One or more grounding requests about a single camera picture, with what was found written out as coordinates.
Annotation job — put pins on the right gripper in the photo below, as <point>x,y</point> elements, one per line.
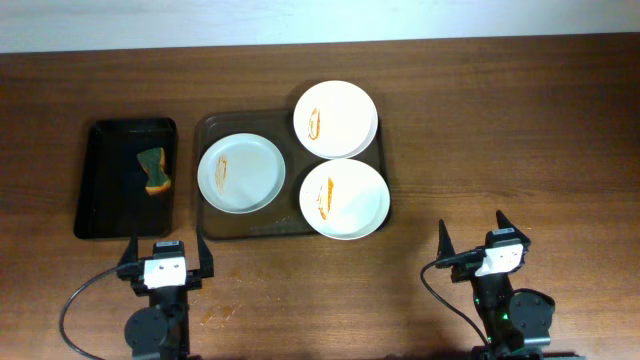
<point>461,270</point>

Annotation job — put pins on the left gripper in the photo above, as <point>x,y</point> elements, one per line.
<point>197,275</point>

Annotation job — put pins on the green orange sponge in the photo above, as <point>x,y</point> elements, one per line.
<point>153,163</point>

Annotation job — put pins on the white plate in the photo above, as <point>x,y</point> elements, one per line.
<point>344,199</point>
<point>241,173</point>
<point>335,119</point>

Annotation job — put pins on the white plate top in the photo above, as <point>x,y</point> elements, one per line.
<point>335,119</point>

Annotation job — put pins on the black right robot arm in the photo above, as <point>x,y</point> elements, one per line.
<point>516,321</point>

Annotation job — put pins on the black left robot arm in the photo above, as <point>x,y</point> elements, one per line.
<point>161,329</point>

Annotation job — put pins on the black small tray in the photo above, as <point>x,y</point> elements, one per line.
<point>113,202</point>

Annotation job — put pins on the brown large tray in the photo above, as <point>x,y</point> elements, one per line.
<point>283,216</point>

